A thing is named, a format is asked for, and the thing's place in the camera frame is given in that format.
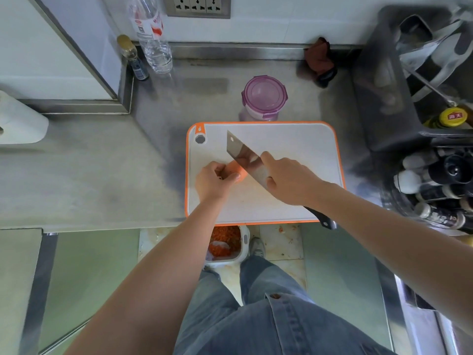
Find person's right hand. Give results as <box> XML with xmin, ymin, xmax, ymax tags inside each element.
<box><xmin>260</xmin><ymin>151</ymin><xmax>335</xmax><ymax>207</ymax></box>

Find person's left hand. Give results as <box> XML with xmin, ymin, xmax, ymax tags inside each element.
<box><xmin>195</xmin><ymin>160</ymin><xmax>241</xmax><ymax>204</ymax></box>

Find orange carrot chunk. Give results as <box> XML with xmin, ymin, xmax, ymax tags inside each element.
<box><xmin>221</xmin><ymin>160</ymin><xmax>249</xmax><ymax>181</ymax></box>

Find black-handled kitchen knife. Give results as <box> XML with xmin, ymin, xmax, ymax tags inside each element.
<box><xmin>226</xmin><ymin>130</ymin><xmax>338</xmax><ymax>230</ymax></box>

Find purple lidded container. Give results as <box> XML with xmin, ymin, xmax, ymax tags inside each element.
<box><xmin>241</xmin><ymin>75</ymin><xmax>288</xmax><ymax>122</ymax></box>

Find person's right forearm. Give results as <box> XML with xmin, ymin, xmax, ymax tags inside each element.
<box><xmin>314</xmin><ymin>182</ymin><xmax>473</xmax><ymax>335</ymax></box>

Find person's left forearm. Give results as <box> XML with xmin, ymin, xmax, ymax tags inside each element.
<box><xmin>65</xmin><ymin>197</ymin><xmax>230</xmax><ymax>355</ymax></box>

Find white orange-rimmed cutting board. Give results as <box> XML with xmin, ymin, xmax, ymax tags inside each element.
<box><xmin>184</xmin><ymin>121</ymin><xmax>346</xmax><ymax>227</ymax></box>

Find white waste bin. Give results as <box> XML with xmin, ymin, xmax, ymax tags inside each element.
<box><xmin>204</xmin><ymin>225</ymin><xmax>251</xmax><ymax>269</ymax></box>

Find grey right shoe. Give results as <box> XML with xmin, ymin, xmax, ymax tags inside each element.
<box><xmin>249</xmin><ymin>236</ymin><xmax>267</xmax><ymax>259</ymax></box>

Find pale green cabinet front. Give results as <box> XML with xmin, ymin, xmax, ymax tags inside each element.
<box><xmin>301</xmin><ymin>223</ymin><xmax>394</xmax><ymax>350</ymax></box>
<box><xmin>38</xmin><ymin>229</ymin><xmax>141</xmax><ymax>355</ymax></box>

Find dark red cloth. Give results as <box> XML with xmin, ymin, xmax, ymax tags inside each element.
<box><xmin>304</xmin><ymin>36</ymin><xmax>338</xmax><ymax>88</ymax></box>

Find blue denim trousers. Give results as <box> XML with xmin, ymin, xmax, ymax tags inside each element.
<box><xmin>173</xmin><ymin>254</ymin><xmax>315</xmax><ymax>355</ymax></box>

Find small gold-capped bottle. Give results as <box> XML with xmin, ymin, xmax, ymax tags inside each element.
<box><xmin>116</xmin><ymin>34</ymin><xmax>150</xmax><ymax>82</ymax></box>

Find clear plastic water bottle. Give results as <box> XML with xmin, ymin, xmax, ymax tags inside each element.
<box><xmin>127</xmin><ymin>0</ymin><xmax>173</xmax><ymax>74</ymax></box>

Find group of seasoning bottles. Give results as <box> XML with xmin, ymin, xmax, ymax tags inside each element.
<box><xmin>391</xmin><ymin>145</ymin><xmax>473</xmax><ymax>235</ymax></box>

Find blue denim shirt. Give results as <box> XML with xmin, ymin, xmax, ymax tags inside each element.
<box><xmin>236</xmin><ymin>293</ymin><xmax>398</xmax><ymax>355</ymax></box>

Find yellow-capped sauce bottle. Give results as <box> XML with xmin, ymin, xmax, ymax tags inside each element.
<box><xmin>423</xmin><ymin>106</ymin><xmax>469</xmax><ymax>130</ymax></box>

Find white and black bag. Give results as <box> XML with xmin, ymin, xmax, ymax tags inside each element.
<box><xmin>393</xmin><ymin>7</ymin><xmax>473</xmax><ymax>104</ymax></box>

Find metal utensil handle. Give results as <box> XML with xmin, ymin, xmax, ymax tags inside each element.
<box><xmin>403</xmin><ymin>62</ymin><xmax>459</xmax><ymax>107</ymax></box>

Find grey wall socket panel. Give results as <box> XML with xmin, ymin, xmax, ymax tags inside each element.
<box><xmin>162</xmin><ymin>0</ymin><xmax>232</xmax><ymax>20</ymax></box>

